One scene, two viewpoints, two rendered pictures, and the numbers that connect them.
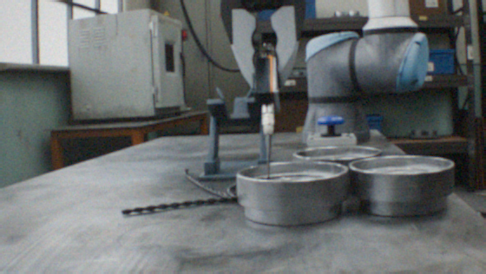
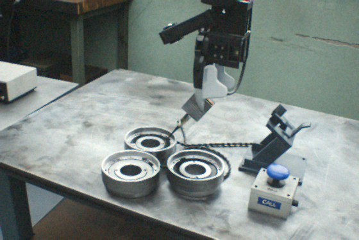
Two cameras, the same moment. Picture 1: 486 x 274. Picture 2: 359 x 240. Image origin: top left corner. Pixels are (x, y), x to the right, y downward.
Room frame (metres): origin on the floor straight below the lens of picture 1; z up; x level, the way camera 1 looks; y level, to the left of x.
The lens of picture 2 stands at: (0.66, -0.75, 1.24)
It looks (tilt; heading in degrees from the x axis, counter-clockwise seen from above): 26 degrees down; 103
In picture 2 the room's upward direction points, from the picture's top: 4 degrees clockwise
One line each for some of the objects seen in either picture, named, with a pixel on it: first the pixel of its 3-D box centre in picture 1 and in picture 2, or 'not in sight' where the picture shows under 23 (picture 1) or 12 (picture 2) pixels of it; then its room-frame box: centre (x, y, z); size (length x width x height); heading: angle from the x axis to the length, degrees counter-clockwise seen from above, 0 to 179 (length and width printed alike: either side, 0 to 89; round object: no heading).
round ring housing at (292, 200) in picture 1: (292, 191); (150, 146); (0.44, -0.04, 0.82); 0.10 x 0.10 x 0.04
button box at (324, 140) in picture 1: (331, 149); (276, 193); (0.70, -0.13, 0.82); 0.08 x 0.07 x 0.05; 170
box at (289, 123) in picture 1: (290, 121); not in sight; (4.13, -0.42, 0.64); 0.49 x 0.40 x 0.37; 85
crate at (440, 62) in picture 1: (421, 63); not in sight; (3.95, -1.59, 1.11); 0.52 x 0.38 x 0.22; 80
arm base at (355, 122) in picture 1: (335, 118); not in sight; (1.03, -0.20, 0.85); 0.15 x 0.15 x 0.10
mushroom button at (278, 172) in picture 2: (331, 133); (276, 180); (0.69, -0.13, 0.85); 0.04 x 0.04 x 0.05
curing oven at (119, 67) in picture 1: (134, 68); not in sight; (3.01, 0.67, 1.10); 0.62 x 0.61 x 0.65; 170
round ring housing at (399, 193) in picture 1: (401, 184); (131, 174); (0.44, -0.15, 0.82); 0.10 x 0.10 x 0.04
